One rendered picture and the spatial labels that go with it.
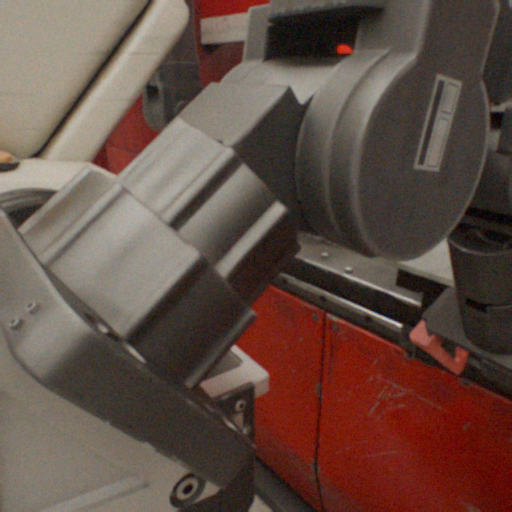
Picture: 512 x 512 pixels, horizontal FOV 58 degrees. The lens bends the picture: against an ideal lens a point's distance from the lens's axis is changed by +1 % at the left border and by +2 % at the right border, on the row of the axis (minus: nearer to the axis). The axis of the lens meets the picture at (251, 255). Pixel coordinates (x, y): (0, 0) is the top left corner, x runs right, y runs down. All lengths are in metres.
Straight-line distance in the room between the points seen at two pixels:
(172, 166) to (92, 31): 0.14
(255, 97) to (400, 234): 0.07
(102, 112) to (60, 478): 0.19
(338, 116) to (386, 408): 0.92
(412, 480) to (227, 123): 1.00
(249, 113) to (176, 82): 0.45
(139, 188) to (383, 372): 0.89
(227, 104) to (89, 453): 0.13
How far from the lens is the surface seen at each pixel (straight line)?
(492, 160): 0.29
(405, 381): 0.99
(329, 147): 0.16
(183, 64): 0.62
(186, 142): 0.16
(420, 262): 0.74
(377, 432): 1.10
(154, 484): 0.19
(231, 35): 1.34
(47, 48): 0.27
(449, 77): 0.19
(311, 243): 1.15
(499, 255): 0.33
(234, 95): 0.19
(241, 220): 0.15
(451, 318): 0.43
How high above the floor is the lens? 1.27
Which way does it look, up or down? 22 degrees down
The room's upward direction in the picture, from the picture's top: straight up
